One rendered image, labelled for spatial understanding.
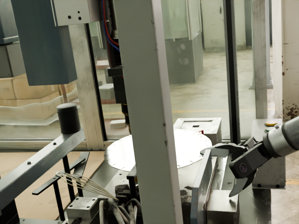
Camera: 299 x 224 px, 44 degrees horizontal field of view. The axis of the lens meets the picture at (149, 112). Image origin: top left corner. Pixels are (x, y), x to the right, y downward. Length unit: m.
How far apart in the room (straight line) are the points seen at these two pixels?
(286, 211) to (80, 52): 1.67
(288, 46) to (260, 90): 2.60
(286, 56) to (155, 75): 3.74
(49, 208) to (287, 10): 3.25
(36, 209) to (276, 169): 0.81
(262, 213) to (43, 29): 0.79
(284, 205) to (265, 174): 1.39
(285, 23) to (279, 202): 1.99
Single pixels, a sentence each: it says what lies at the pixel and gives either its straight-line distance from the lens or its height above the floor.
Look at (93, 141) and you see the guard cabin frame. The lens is 1.73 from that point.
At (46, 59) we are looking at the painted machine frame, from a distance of 0.90.
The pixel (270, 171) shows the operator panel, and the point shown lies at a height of 0.81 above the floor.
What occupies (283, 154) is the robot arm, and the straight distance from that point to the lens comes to 0.98.
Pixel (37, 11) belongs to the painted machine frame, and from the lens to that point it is 0.89.
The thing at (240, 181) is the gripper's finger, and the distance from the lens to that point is 1.05.
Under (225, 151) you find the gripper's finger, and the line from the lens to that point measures 1.02.
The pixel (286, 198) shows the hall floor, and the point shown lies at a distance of 2.74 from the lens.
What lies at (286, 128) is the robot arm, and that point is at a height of 1.05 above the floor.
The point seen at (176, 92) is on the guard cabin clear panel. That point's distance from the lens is 1.55.
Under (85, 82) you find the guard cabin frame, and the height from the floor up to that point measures 1.07.
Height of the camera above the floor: 1.38
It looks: 17 degrees down
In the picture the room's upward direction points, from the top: 7 degrees counter-clockwise
